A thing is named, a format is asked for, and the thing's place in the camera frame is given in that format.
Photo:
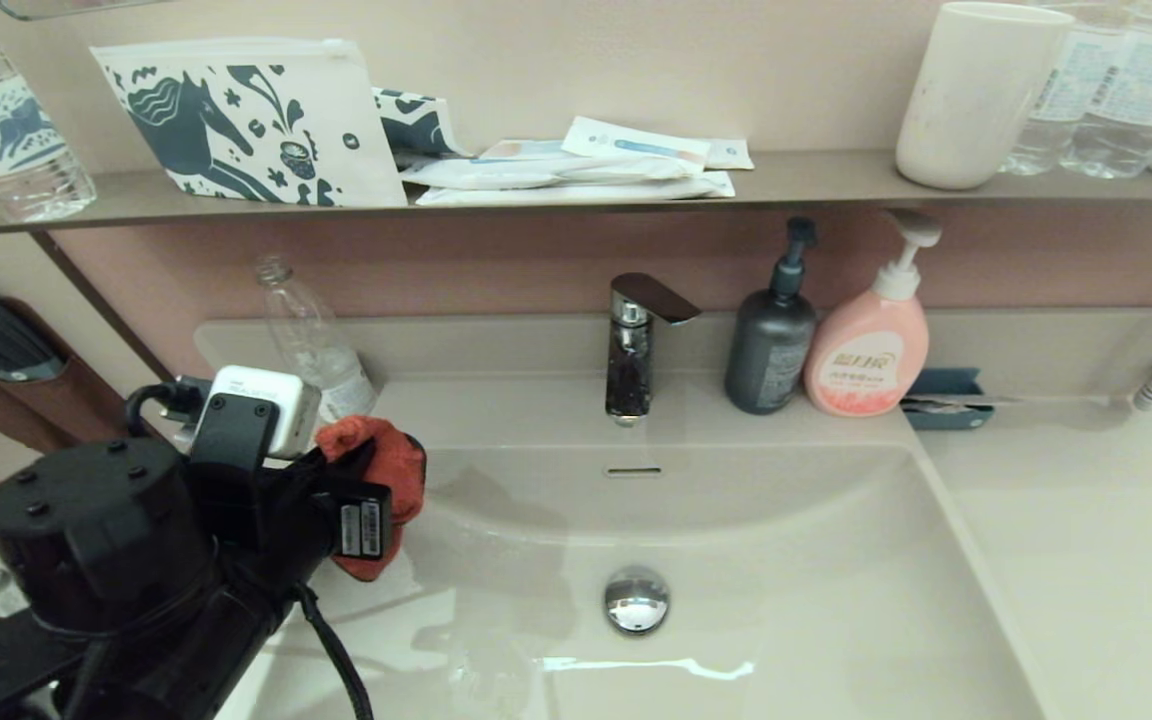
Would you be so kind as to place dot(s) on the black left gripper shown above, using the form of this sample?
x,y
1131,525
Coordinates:
x,y
358,530

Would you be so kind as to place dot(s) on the orange microfibre cloth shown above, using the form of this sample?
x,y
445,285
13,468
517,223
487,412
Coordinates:
x,y
401,470

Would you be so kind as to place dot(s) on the chrome sink faucet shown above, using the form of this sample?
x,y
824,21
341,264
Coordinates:
x,y
628,370

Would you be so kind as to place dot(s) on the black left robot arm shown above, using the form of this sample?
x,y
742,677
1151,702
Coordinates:
x,y
86,540

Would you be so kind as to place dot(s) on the white ceramic sink basin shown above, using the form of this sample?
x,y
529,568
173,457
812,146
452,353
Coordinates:
x,y
686,540

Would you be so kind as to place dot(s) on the clear empty plastic bottle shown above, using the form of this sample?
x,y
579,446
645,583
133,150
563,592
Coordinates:
x,y
311,330

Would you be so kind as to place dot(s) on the chrome drain stopper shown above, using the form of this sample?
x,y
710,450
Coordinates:
x,y
636,598

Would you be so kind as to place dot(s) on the white wrapped toiletry packet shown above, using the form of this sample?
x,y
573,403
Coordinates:
x,y
536,170

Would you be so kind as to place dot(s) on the long flat white packet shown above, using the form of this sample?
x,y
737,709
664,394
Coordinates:
x,y
576,190

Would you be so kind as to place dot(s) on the small horse print pouch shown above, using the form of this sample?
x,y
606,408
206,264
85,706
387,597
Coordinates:
x,y
421,125

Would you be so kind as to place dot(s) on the large horse print pouch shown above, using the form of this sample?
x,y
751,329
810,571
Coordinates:
x,y
236,120

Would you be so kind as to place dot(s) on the dark grey pump bottle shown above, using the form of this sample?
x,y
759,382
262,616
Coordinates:
x,y
766,350

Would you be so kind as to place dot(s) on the blue striped white sachet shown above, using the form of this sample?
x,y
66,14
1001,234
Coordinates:
x,y
636,142

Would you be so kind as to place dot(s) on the small white sachet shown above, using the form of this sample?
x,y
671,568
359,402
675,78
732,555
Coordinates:
x,y
731,153

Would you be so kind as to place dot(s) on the horse label water bottle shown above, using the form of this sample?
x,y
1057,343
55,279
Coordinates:
x,y
6,130

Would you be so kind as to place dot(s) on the pink soap pump bottle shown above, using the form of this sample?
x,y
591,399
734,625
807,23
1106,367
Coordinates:
x,y
866,360

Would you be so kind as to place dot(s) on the small blue tray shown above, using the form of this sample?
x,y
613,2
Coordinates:
x,y
946,385

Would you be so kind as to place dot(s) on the white plastic cup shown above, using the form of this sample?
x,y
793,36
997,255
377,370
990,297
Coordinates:
x,y
976,100

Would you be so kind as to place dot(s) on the white label water bottle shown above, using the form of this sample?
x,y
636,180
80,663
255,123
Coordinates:
x,y
1136,100
1071,90

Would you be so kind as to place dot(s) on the taupe wall shelf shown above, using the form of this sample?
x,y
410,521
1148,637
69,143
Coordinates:
x,y
816,180

